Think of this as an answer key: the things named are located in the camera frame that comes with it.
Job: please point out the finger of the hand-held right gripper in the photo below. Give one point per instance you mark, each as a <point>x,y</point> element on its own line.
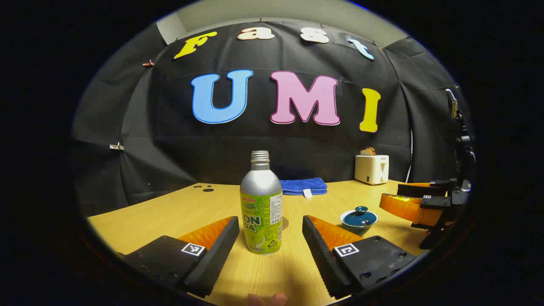
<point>403,207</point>
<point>418,190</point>

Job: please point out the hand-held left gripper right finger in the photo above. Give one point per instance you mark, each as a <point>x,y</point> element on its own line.
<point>321,259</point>

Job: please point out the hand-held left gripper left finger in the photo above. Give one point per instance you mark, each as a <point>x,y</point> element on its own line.
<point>214,259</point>

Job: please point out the teal teacup lid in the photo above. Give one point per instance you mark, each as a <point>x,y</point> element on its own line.
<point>359,217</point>

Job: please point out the round brown coaster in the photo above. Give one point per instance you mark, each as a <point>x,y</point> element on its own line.
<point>285,223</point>

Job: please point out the silver green label water bottle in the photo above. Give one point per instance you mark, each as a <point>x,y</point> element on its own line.
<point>260,204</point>

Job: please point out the cream toaster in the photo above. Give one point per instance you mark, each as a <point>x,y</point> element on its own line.
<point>370,170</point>

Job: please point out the black clamp stand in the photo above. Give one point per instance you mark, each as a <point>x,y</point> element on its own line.
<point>463,144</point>

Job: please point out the bread slice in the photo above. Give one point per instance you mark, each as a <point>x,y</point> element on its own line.
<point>368,151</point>

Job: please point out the folded blue towel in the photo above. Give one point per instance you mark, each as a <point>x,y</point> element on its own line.
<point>302,186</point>

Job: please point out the black backdrop cloth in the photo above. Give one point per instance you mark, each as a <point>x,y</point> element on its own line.
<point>297,148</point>

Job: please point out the white clip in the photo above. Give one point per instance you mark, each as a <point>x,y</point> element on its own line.
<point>116,147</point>

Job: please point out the orange clip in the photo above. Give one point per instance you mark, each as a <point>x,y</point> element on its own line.
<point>148,63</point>

